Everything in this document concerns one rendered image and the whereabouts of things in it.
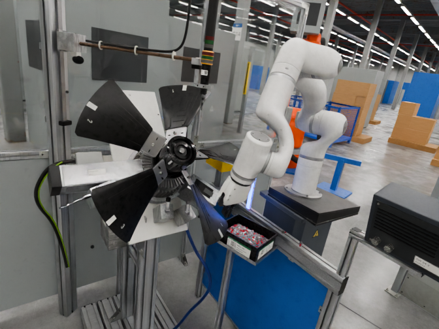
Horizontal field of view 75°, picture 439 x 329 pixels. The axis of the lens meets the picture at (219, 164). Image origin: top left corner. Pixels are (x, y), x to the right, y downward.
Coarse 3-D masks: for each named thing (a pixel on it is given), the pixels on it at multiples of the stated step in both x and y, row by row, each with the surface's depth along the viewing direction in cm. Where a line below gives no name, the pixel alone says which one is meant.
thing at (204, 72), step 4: (204, 64) 101; (204, 68) 102; (208, 68) 102; (204, 72) 102; (208, 72) 103; (204, 76) 103; (208, 76) 103; (204, 80) 103; (208, 80) 104; (204, 84) 104; (208, 84) 105; (204, 92) 105
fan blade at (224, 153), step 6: (222, 144) 131; (228, 144) 133; (204, 150) 119; (210, 150) 121; (216, 150) 123; (222, 150) 125; (228, 150) 127; (210, 156) 114; (216, 156) 116; (222, 156) 118; (228, 156) 120; (234, 156) 123; (228, 162) 116; (234, 162) 118
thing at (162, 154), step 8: (176, 136) 104; (184, 136) 106; (168, 144) 101; (176, 144) 103; (184, 144) 105; (192, 144) 107; (160, 152) 106; (168, 152) 100; (176, 152) 102; (184, 152) 105; (192, 152) 106; (152, 160) 109; (168, 160) 102; (176, 160) 101; (184, 160) 104; (192, 160) 104; (168, 168) 106; (176, 168) 104; (184, 168) 107; (168, 176) 109; (176, 176) 111
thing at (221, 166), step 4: (208, 160) 164; (212, 160) 161; (216, 160) 157; (212, 164) 161; (216, 164) 158; (220, 164) 155; (224, 164) 154; (228, 164) 156; (216, 168) 158; (220, 168) 155; (224, 168) 155; (228, 168) 157
